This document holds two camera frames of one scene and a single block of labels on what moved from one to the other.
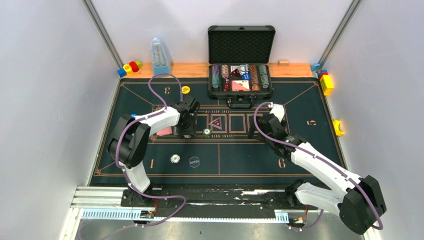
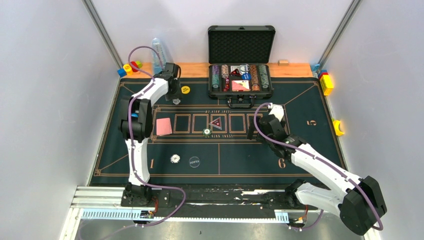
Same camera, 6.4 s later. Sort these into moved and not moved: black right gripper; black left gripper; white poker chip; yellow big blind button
Moved: black left gripper
Not moved: white poker chip; black right gripper; yellow big blind button
